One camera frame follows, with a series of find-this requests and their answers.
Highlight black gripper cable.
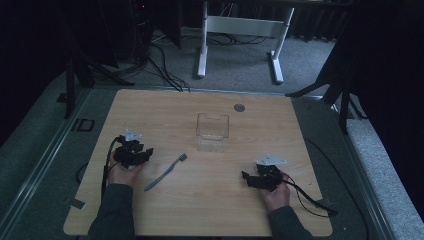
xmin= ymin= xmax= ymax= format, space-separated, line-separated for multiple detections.
xmin=100 ymin=135 xmax=123 ymax=202
xmin=281 ymin=173 xmax=339 ymax=219

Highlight metal floor rail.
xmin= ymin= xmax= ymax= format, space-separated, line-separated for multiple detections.
xmin=0 ymin=87 xmax=92 ymax=236
xmin=329 ymin=103 xmax=398 ymax=240

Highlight black tripod stand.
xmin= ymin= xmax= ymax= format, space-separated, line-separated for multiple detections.
xmin=63 ymin=49 xmax=136 ymax=120

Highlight thin black floor cable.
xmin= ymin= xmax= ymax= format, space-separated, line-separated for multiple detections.
xmin=303 ymin=137 xmax=370 ymax=240

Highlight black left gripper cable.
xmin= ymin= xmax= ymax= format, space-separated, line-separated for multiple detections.
xmin=100 ymin=135 xmax=123 ymax=202

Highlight person's right hand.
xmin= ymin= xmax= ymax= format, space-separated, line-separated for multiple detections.
xmin=259 ymin=170 xmax=292 ymax=213

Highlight black rectangular floor bracket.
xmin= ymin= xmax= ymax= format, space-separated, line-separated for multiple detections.
xmin=77 ymin=117 xmax=96 ymax=133

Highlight blue toothbrush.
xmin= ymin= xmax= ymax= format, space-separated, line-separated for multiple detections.
xmin=143 ymin=152 xmax=188 ymax=192

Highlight grey tape strip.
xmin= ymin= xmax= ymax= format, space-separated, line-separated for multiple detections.
xmin=69 ymin=197 xmax=87 ymax=211

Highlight clear plastic container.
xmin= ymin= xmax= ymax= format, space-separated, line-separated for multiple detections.
xmin=195 ymin=112 xmax=230 ymax=154

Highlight black floor cables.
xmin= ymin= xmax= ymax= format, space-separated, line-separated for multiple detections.
xmin=145 ymin=42 xmax=192 ymax=93

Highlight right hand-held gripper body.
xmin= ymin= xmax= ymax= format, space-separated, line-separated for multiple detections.
xmin=251 ymin=153 xmax=288 ymax=193

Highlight black cables under desk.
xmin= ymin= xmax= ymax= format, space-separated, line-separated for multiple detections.
xmin=205 ymin=32 xmax=269 ymax=47

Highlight black metal stand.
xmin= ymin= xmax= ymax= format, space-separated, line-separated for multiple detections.
xmin=285 ymin=63 xmax=369 ymax=136

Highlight white desk frame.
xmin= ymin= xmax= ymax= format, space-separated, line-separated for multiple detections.
xmin=197 ymin=0 xmax=296 ymax=85

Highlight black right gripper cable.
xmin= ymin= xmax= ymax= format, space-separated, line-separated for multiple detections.
xmin=281 ymin=173 xmax=339 ymax=219

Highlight person's left hand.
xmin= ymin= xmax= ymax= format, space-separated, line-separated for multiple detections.
xmin=106 ymin=155 xmax=145 ymax=188

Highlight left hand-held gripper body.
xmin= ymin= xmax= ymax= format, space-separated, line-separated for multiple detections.
xmin=113 ymin=128 xmax=148 ymax=169

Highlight dark computer tower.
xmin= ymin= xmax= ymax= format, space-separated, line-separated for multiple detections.
xmin=128 ymin=0 xmax=156 ymax=63

